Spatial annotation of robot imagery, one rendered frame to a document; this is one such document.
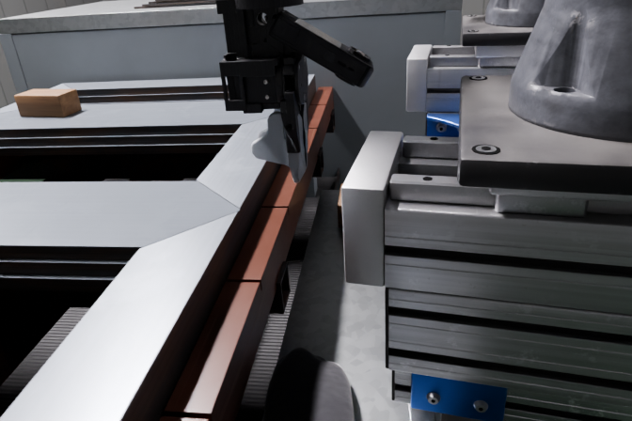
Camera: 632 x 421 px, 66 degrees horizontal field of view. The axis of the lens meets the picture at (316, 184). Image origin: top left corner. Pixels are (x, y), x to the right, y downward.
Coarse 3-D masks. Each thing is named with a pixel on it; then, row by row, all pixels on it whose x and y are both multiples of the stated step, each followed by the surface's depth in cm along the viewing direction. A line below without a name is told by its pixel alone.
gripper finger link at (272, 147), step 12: (276, 120) 53; (300, 120) 54; (276, 132) 54; (300, 132) 54; (252, 144) 55; (264, 144) 55; (276, 144) 55; (300, 144) 54; (264, 156) 56; (276, 156) 56; (288, 156) 54; (300, 156) 54; (300, 168) 56
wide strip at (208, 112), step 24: (0, 120) 109; (24, 120) 108; (48, 120) 106; (72, 120) 105; (96, 120) 104; (120, 120) 103; (144, 120) 102; (168, 120) 101; (192, 120) 99; (216, 120) 98; (240, 120) 97
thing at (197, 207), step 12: (192, 192) 68; (204, 192) 68; (180, 204) 65; (192, 204) 64; (204, 204) 64; (216, 204) 64; (168, 216) 62; (180, 216) 62; (192, 216) 61; (204, 216) 61; (168, 228) 59; (180, 228) 59; (156, 240) 57
